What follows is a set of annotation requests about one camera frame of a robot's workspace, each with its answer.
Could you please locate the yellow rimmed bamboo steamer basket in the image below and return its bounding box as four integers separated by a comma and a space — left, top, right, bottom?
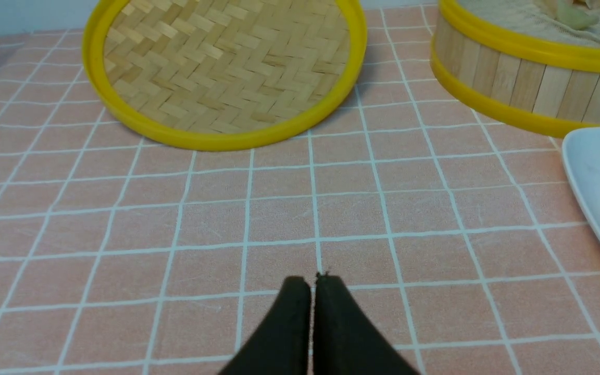
430, 1, 600, 138

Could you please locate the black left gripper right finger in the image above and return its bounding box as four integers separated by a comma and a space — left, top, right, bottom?
314, 273, 419, 374

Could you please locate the yellow rimmed woven steamer lid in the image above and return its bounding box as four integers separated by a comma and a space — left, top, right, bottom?
82, 1, 367, 152

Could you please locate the white steamer liner cloth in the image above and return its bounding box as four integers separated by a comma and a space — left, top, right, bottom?
458, 1, 600, 49

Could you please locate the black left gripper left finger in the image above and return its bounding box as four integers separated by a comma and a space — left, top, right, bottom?
219, 276, 311, 374

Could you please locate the pink checkered tablecloth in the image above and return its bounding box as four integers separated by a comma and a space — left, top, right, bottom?
0, 5, 600, 374

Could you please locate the green dumpling in steamer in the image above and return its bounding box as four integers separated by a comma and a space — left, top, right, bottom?
556, 1, 599, 31

